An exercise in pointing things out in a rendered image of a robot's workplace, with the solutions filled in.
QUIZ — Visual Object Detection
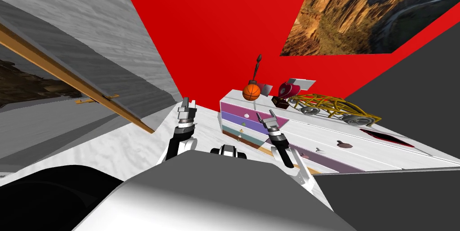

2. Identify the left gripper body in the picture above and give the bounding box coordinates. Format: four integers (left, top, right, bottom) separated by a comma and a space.
177, 107, 198, 129

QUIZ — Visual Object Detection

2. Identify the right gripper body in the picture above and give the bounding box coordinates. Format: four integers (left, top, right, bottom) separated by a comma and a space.
262, 117, 282, 135

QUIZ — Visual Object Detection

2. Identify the brown small box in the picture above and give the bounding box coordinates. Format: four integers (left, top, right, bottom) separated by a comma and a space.
271, 96, 290, 111

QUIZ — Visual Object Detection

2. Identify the purple drawer front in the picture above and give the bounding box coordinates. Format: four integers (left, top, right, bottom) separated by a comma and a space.
221, 111, 275, 135

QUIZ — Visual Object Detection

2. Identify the orange basketball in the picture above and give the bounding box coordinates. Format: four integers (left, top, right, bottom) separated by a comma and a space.
242, 83, 261, 102

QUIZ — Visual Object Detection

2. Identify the magenta drawer front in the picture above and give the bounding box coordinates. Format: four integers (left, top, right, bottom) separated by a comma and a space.
220, 102, 289, 128

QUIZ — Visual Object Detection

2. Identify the teal drawer front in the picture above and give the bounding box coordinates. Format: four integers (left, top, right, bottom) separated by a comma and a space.
221, 124, 268, 146

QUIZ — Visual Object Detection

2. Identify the brown drawer front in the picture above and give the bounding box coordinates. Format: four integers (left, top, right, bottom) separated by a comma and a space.
221, 130, 260, 150

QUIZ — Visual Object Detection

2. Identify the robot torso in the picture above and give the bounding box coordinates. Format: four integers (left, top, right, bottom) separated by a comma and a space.
71, 144, 357, 231

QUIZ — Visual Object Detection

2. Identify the white dresser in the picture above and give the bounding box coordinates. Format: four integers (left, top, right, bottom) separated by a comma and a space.
219, 89, 460, 175

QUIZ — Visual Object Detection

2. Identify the red and black flat tray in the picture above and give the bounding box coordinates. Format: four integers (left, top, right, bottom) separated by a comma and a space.
359, 127, 416, 149

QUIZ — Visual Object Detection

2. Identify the wooden framed window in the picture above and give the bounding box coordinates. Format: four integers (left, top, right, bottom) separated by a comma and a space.
0, 18, 156, 134

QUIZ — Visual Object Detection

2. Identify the yellow wire toy car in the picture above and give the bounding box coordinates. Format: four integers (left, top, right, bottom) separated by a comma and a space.
287, 93, 383, 127

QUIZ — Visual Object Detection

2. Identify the canyon wall picture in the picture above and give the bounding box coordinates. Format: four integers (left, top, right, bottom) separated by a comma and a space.
280, 0, 460, 57

